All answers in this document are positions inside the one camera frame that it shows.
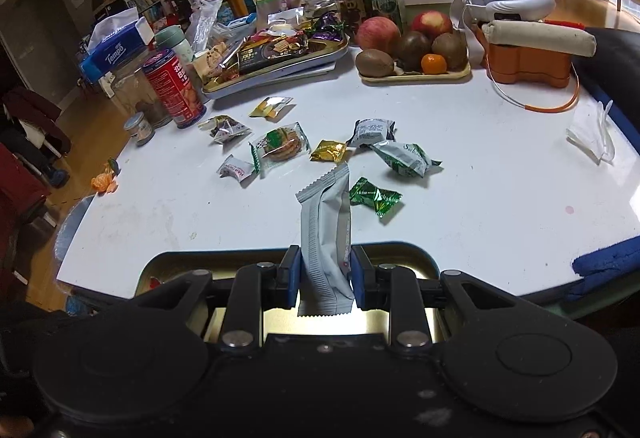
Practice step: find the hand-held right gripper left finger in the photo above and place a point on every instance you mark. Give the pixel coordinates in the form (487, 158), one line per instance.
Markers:
(292, 275)

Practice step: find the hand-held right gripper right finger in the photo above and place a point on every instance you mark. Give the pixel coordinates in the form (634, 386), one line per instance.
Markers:
(358, 278)

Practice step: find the grey snack bar packet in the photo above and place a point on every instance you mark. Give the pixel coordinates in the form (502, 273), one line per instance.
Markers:
(325, 228)

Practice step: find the green foil candy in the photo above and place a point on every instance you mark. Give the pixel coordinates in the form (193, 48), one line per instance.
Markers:
(374, 198)

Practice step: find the gold metal tin tray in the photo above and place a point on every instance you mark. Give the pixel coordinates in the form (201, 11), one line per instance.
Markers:
(175, 263)

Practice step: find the white red candy packet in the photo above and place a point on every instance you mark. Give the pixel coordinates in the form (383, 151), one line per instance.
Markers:
(236, 169)

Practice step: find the silver green snack packet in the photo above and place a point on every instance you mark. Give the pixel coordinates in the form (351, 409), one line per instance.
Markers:
(406, 158)

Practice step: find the gold foil candy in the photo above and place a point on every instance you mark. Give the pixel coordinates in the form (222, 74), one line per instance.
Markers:
(328, 150)

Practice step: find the clear green cookie packet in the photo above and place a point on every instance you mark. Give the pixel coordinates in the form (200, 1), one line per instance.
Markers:
(281, 143)

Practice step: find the grey blue snack packet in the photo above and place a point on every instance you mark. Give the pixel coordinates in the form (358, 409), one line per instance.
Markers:
(371, 131)

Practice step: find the brown silver candy packet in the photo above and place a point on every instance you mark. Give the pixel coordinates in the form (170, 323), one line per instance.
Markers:
(224, 126)

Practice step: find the yellow silver snack packet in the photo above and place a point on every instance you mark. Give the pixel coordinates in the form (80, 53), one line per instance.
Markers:
(270, 106)

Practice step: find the cream fruit tray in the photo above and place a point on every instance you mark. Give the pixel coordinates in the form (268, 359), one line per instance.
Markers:
(415, 75)

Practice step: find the mandarin peel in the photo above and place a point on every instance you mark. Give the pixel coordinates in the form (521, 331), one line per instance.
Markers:
(104, 182)

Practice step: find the small labelled jar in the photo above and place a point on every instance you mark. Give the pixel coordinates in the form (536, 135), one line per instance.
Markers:
(139, 130)

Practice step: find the brown kiwi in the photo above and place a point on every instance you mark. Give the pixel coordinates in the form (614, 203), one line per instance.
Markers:
(375, 62)
(450, 50)

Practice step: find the metal tray of sweets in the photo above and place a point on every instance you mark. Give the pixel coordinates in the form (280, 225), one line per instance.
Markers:
(280, 55)

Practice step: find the red snack can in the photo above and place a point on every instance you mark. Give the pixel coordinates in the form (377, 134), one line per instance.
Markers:
(175, 87)

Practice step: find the orange mandarin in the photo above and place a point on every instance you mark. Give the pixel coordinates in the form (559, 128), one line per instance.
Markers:
(433, 63)

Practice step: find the dark brown round fruit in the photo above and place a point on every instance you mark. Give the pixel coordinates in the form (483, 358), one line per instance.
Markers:
(411, 50)

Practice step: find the red apple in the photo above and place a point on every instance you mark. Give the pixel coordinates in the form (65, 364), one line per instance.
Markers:
(432, 23)
(378, 35)

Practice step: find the clear glass jar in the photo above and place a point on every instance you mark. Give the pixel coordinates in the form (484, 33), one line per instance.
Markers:
(131, 90)

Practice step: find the blue cloth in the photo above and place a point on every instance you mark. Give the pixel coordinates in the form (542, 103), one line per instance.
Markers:
(610, 260)

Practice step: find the green cup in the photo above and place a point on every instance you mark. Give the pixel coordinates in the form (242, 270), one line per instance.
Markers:
(172, 42)

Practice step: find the clear plastic bag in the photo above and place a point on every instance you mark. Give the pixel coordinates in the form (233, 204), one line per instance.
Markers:
(202, 22)

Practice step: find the white face mask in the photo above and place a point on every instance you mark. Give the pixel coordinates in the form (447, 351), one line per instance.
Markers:
(590, 135)

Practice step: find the glass jar with lid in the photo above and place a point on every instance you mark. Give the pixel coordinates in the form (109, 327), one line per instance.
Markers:
(320, 2)

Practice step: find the dark jar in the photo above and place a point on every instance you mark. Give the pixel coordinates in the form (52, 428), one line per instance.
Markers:
(352, 2)

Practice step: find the green drink can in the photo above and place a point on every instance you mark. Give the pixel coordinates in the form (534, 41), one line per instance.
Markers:
(384, 2)

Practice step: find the red clothing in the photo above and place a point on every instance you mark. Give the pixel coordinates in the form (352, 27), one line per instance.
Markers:
(20, 193)

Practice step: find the blue tissue pack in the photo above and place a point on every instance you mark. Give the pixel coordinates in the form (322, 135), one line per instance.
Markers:
(112, 50)

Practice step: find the cream cloth roll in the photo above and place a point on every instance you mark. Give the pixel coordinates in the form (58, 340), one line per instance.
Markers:
(540, 38)

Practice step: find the dark jacket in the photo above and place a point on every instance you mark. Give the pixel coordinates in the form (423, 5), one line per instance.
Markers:
(32, 117)

